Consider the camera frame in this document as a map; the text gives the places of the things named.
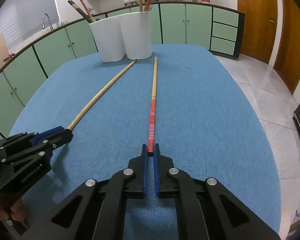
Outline chrome faucet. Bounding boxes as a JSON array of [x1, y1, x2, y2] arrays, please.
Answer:
[[42, 13, 53, 31]]

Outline left wooden door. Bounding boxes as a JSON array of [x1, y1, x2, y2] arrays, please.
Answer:
[[237, 0, 277, 64]]

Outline window blinds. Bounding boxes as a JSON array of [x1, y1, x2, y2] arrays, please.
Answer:
[[0, 0, 59, 49]]

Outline person's left hand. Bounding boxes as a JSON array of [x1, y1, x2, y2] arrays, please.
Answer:
[[0, 199, 27, 222]]

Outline right wooden door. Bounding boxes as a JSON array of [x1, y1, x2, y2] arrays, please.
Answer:
[[274, 0, 300, 93]]

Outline white plastic holder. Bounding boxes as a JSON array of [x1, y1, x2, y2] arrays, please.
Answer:
[[120, 11, 152, 60], [89, 15, 126, 63]]

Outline red floral chopstick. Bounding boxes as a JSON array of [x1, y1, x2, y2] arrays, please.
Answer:
[[79, 0, 95, 22]]

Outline right white plastic holder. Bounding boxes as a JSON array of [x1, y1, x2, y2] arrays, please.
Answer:
[[120, 11, 152, 60]]

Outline white cooking pot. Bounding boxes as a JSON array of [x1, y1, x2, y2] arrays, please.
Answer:
[[123, 0, 137, 7]]

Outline black chopstick in holder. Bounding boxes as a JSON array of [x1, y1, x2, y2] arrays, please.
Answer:
[[68, 0, 94, 23]]

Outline red striped chopstick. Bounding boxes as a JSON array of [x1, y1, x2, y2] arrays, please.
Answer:
[[147, 57, 158, 154]]

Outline wooden door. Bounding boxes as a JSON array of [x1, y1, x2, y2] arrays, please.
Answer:
[[237, 0, 277, 64], [274, 0, 300, 93]]

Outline green lower kitchen cabinets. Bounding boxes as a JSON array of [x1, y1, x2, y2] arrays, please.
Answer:
[[0, 2, 245, 139]]

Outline plain bamboo chopstick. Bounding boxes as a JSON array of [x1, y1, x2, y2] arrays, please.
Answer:
[[67, 59, 137, 131]]

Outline left white plastic holder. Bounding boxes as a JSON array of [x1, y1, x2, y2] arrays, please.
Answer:
[[89, 15, 126, 63]]

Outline blue table mat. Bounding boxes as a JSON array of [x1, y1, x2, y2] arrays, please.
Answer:
[[11, 44, 281, 232]]

